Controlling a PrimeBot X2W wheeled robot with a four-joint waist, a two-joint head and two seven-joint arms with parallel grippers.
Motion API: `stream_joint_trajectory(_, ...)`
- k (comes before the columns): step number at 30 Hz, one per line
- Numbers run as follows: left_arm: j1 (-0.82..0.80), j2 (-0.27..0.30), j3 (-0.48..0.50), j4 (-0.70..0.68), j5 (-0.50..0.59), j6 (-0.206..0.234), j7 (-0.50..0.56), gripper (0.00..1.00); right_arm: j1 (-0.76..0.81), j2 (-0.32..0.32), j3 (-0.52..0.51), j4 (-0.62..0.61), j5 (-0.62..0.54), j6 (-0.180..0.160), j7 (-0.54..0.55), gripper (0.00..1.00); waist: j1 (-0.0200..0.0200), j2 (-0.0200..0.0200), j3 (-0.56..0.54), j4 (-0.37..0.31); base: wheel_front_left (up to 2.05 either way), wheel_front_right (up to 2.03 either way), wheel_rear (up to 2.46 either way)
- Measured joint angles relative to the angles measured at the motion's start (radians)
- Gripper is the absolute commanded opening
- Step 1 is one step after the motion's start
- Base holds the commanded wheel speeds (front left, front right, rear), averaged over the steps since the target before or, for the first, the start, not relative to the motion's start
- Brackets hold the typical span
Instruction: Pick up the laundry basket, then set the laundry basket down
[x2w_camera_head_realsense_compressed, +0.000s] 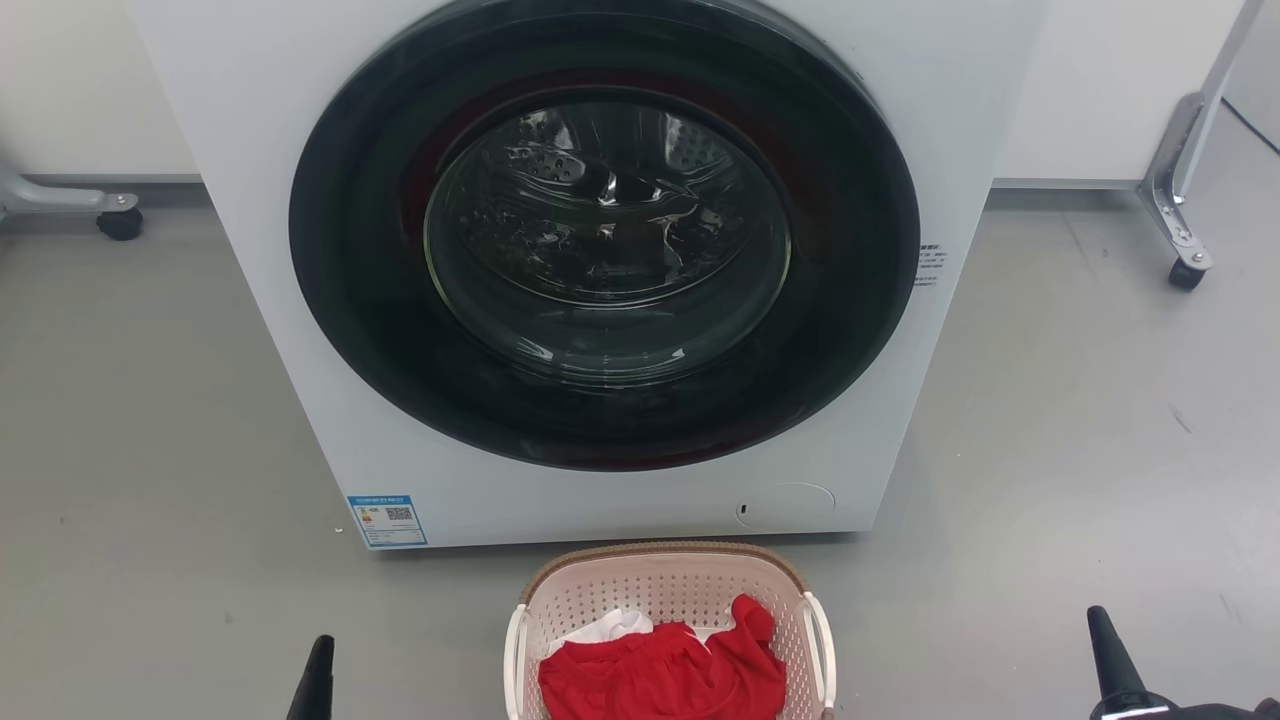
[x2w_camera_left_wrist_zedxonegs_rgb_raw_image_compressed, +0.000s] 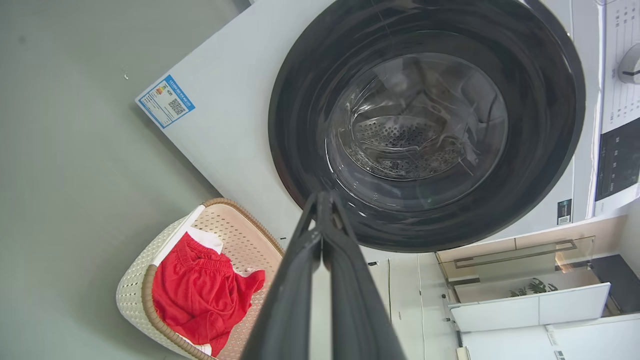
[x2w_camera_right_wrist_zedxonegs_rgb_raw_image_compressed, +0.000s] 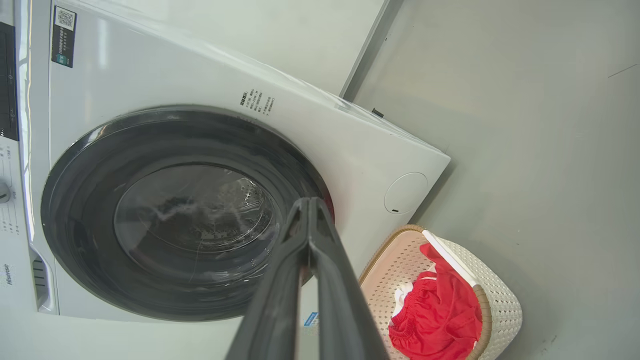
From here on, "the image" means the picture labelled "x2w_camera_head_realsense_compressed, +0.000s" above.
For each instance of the round black washer door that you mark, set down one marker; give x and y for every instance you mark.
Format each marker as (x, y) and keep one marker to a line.
(358, 300)

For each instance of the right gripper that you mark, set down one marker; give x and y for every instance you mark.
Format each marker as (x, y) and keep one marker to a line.
(1200, 713)

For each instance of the small text sticker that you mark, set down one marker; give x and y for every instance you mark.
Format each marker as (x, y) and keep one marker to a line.
(930, 264)

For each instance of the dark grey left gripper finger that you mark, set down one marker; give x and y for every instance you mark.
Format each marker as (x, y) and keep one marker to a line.
(315, 690)

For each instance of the grey metal frame leg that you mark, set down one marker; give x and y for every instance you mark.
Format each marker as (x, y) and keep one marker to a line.
(50, 195)
(1178, 150)

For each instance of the white partition panel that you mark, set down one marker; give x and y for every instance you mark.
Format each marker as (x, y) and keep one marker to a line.
(80, 90)
(1100, 90)

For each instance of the steel washer drum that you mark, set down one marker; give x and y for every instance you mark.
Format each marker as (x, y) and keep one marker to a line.
(600, 200)

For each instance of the red garment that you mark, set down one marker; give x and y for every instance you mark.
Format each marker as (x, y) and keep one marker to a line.
(665, 680)

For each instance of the black caster wheel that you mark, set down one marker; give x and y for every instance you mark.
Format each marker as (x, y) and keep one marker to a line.
(119, 224)
(1186, 275)

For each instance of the beige perforated laundry basket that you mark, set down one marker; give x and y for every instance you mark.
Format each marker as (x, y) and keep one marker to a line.
(665, 580)

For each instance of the round filter cover flap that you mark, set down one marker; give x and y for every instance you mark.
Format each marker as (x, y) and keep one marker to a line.
(787, 505)

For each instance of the white garment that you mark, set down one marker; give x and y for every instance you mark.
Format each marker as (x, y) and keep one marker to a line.
(610, 628)

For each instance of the white front-load washing machine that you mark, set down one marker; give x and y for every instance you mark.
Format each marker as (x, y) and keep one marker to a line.
(250, 150)

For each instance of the blue energy label sticker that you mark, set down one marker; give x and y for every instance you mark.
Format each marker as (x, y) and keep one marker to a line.
(387, 521)

